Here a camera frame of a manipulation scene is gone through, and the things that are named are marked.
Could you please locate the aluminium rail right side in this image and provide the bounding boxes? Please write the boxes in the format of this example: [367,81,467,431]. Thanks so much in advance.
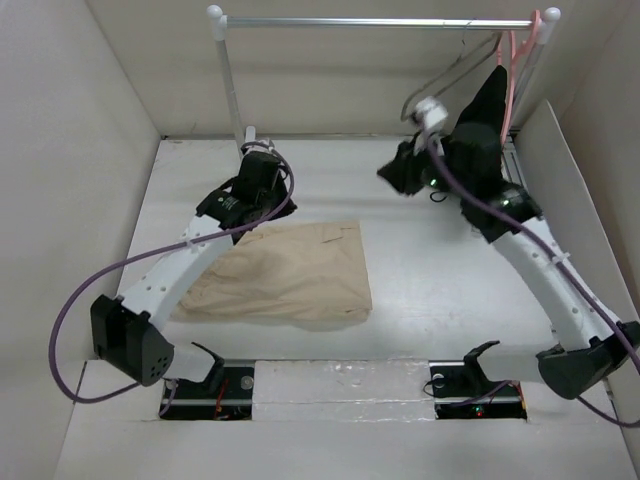
[501,134,526,186]

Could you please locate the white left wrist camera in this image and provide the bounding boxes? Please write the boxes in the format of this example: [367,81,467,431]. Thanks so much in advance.
[241,139,275,155]

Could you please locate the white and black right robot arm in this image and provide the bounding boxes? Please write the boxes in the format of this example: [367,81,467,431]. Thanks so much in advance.
[364,191,558,394]

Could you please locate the beige trousers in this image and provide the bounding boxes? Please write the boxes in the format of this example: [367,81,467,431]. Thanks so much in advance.
[171,220,373,329]

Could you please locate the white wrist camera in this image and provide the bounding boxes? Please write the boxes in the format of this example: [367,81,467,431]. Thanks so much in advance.
[410,97,448,132]
[241,139,275,155]

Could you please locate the pink plastic hanger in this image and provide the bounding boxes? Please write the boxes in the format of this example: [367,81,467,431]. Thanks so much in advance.
[495,10,542,146]

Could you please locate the black garment on hanger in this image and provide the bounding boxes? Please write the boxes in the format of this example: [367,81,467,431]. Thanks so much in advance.
[448,65,508,144]

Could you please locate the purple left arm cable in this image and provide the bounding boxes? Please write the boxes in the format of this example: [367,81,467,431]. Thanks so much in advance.
[48,142,296,419]

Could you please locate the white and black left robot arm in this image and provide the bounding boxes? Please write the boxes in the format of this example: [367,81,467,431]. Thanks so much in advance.
[90,142,296,397]

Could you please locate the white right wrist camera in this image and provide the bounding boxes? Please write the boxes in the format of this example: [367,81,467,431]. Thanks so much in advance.
[410,97,448,132]

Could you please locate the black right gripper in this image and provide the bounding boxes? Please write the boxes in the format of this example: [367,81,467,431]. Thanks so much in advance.
[375,131,473,202]

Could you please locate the white and silver clothes rack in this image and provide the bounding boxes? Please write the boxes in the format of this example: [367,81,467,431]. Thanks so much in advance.
[206,4,562,156]

